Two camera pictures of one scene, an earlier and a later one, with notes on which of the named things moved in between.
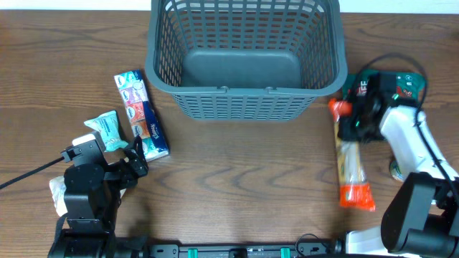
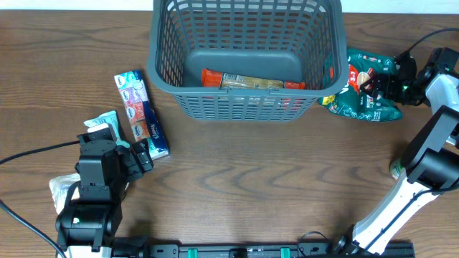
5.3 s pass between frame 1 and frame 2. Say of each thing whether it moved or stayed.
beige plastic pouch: stayed
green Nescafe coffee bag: moved
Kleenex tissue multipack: stayed
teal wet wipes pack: stayed
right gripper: moved
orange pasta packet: moved
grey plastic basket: stayed
